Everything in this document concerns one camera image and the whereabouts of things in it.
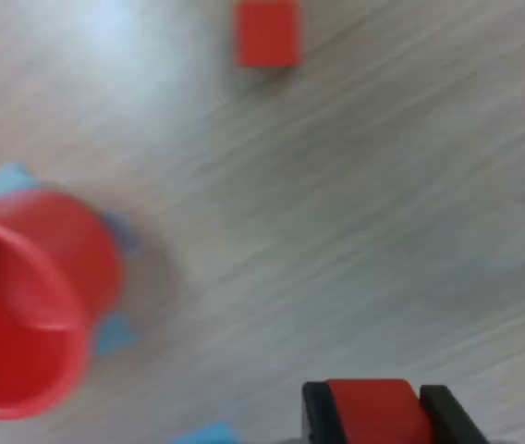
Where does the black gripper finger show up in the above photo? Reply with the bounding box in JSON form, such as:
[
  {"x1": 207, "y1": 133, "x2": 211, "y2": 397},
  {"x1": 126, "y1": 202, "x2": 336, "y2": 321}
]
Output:
[
  {"x1": 301, "y1": 381, "x2": 351, "y2": 444},
  {"x1": 419, "y1": 383, "x2": 494, "y2": 444}
]

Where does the red plastic cup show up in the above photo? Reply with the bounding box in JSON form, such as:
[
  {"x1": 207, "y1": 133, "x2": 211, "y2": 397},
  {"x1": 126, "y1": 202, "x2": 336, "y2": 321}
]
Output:
[{"x1": 0, "y1": 187, "x2": 125, "y2": 422}]

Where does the red cube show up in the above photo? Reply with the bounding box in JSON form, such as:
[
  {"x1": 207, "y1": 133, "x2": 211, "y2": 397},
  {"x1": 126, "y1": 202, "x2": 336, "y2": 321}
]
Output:
[
  {"x1": 233, "y1": 0, "x2": 304, "y2": 68},
  {"x1": 324, "y1": 377, "x2": 434, "y2": 444}
]

